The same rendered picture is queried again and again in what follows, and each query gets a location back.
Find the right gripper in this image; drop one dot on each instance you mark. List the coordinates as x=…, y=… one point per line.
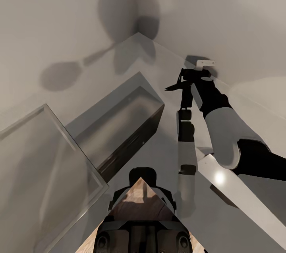
x=188, y=74

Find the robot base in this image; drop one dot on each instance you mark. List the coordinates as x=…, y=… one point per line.
x=142, y=237

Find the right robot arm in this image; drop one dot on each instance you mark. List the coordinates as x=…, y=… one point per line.
x=235, y=145

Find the parer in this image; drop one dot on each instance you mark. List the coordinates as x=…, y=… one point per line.
x=180, y=84

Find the drop in sink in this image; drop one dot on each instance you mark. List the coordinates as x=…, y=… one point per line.
x=47, y=183

